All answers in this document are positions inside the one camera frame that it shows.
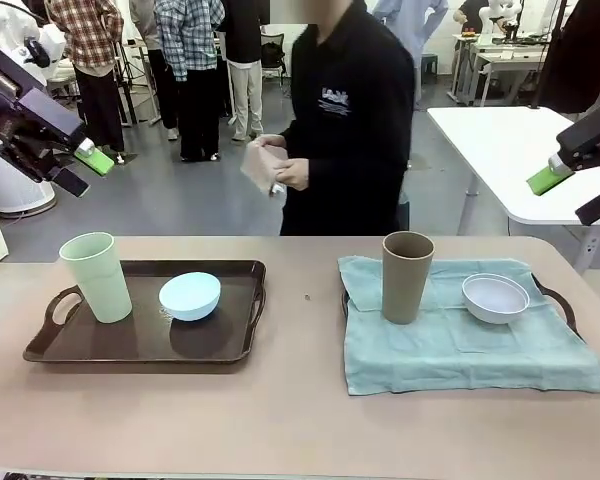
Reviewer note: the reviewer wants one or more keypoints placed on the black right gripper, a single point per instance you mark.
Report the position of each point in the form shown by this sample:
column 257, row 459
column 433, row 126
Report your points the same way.
column 595, row 137

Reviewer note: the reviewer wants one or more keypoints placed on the dark green stool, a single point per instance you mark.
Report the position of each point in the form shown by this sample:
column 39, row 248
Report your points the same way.
column 428, row 67

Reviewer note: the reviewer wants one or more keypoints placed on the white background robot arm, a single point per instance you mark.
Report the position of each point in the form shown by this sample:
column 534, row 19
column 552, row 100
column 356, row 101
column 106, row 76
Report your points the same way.
column 500, row 15

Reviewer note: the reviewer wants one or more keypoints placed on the white background desk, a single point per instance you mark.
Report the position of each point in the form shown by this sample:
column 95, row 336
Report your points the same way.
column 500, row 55

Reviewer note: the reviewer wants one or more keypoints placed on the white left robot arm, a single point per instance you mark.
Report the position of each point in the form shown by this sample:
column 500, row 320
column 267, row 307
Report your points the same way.
column 0, row 25

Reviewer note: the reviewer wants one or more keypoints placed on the beige cloth mat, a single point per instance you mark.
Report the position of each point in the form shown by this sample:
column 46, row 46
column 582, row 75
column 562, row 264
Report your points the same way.
column 260, row 165

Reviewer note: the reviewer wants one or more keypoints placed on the person in black shirt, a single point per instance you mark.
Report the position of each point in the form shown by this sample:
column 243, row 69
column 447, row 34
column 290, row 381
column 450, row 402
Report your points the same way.
column 350, row 150

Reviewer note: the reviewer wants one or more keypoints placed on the light blue bowl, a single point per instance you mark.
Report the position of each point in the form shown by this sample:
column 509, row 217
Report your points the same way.
column 190, row 300

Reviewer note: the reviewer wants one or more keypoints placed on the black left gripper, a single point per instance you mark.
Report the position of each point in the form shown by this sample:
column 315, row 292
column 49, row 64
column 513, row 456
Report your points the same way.
column 30, row 115

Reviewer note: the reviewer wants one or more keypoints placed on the tall light green cup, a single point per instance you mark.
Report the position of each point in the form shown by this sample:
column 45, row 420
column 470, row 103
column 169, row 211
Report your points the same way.
column 100, row 285

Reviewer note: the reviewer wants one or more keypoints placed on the black stand pole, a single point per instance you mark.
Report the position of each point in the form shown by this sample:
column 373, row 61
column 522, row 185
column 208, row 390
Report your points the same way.
column 547, row 55

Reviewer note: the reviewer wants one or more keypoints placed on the bystander in black top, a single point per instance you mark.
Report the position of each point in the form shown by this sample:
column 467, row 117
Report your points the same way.
column 245, row 50

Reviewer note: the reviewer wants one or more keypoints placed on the bystander in red plaid shirt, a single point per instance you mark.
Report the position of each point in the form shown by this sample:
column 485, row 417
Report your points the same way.
column 92, row 45

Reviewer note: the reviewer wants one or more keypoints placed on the teal cloth mat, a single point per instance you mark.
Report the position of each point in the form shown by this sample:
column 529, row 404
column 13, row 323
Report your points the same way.
column 455, row 355

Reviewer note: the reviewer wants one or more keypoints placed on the white side table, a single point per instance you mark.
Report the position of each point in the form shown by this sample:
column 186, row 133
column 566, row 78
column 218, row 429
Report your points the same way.
column 520, row 160

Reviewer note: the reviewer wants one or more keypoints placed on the white bowl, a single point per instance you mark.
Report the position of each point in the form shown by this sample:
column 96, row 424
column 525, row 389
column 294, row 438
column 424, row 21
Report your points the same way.
column 495, row 300

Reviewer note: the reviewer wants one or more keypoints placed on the person's left hand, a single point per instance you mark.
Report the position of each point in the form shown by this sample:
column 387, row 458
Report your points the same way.
column 295, row 175

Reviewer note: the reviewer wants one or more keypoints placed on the tall brown cup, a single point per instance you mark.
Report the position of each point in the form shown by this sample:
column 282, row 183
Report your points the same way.
column 405, row 285

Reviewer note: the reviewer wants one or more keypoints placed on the person's right hand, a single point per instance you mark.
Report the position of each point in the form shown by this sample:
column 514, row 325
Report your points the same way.
column 272, row 142

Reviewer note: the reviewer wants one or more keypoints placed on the person's right forearm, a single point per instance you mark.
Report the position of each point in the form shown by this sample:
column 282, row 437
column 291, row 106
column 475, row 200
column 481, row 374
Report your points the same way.
column 295, row 142

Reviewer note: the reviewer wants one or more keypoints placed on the person's left forearm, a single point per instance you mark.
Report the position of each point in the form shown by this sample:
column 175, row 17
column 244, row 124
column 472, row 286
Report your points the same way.
column 340, row 170

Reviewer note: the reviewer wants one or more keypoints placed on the bystander in grey shirt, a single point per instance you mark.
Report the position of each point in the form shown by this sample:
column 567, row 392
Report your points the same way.
column 157, row 85

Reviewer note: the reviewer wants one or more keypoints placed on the bystander in blue plaid shirt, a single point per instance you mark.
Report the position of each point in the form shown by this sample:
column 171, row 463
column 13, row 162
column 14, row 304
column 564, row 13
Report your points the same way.
column 190, row 50

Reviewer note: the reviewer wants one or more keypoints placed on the dark maroon coat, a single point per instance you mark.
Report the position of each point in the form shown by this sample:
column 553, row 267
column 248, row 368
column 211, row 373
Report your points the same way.
column 585, row 55

